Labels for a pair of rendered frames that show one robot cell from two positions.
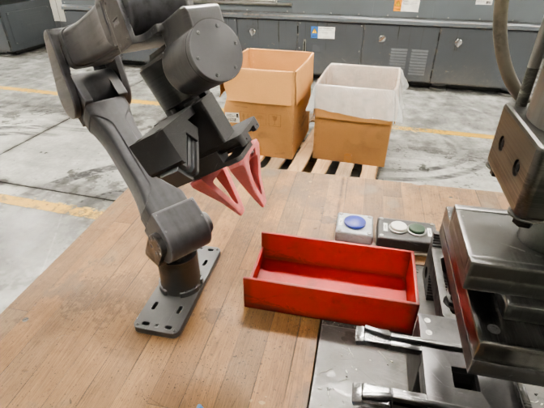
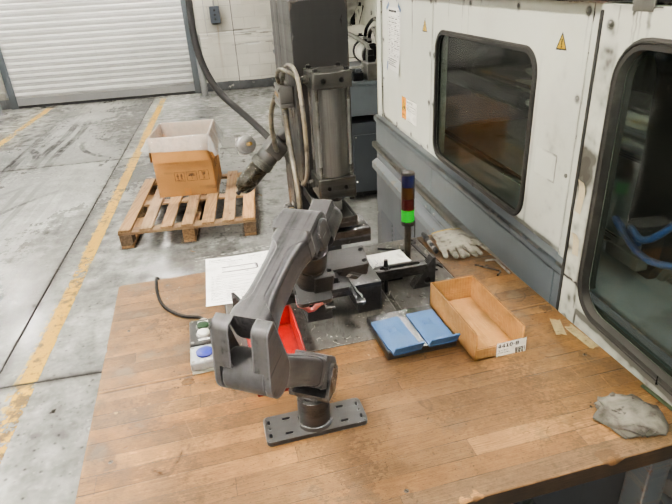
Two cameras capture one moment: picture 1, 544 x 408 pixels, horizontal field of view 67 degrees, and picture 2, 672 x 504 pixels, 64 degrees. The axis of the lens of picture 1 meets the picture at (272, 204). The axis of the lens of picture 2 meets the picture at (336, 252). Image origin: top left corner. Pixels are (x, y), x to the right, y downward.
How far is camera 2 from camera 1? 1.24 m
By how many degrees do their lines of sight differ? 95
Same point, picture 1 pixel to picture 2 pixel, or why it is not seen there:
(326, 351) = (323, 345)
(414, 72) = not seen: outside the picture
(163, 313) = (347, 411)
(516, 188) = (351, 190)
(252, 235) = (229, 414)
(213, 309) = not seen: hidden behind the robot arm
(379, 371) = (323, 328)
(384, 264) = not seen: hidden behind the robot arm
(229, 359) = (354, 374)
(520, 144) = (344, 181)
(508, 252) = (346, 211)
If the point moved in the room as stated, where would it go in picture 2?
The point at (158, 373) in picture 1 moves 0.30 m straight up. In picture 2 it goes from (384, 395) to (382, 270)
